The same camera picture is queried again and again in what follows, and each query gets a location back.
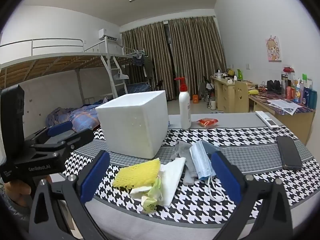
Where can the green tissue packet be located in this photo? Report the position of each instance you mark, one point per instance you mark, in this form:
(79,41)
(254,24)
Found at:
(153,197)

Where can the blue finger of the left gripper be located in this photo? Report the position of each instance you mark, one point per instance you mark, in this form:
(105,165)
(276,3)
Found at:
(59,129)

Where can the blue surgical face mask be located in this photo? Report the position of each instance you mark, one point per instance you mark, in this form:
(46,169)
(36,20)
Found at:
(200,153)

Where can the white remote control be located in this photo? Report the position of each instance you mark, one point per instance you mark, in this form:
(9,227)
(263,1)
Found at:
(266,120)

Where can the black folding chair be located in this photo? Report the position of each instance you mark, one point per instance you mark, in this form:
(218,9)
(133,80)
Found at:
(158,86)

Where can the brown curtains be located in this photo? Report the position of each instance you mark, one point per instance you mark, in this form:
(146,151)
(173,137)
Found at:
(195,50)

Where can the cartoon girl wall poster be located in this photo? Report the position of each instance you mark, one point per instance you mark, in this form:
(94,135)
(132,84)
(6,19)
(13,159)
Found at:
(273,49)

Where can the white metal bunk bed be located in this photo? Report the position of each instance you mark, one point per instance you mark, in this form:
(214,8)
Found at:
(40,65)

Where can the white pump lotion bottle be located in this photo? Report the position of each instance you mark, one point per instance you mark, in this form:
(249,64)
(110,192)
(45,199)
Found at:
(184,104)

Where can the white styrofoam box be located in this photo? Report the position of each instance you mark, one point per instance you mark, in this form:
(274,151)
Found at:
(135,124)

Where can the white air conditioner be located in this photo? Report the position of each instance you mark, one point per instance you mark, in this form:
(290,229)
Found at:
(102,33)

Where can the orange box on floor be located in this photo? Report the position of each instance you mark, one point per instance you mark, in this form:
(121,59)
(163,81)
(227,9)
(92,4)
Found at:
(195,98)

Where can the yellow foam fruit net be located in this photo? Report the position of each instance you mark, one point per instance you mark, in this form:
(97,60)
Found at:
(143,174)

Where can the blue gift bag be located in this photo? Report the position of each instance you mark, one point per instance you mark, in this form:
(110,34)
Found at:
(312,99)

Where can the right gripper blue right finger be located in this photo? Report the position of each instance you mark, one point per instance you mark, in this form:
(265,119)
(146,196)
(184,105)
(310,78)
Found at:
(274,218)

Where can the printed paper sheet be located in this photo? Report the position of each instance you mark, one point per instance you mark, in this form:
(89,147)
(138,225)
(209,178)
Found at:
(287,106)

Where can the wooden smiley chair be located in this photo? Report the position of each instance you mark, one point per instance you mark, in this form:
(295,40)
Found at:
(241,104)

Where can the houndstooth table cloth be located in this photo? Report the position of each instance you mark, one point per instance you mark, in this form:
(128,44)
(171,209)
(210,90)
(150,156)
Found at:
(253,150)

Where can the red snack packet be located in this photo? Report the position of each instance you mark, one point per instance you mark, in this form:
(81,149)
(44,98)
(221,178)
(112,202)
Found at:
(207,122)

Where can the wooden desk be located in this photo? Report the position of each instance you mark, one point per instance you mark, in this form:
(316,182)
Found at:
(300,123)

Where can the person's left hand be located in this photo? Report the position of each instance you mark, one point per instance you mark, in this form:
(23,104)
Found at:
(16,191)

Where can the blue plaid quilt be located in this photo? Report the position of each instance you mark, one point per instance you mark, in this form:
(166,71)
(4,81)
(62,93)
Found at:
(85,117)

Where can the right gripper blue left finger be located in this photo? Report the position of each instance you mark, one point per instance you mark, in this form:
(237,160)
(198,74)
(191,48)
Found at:
(47,220)

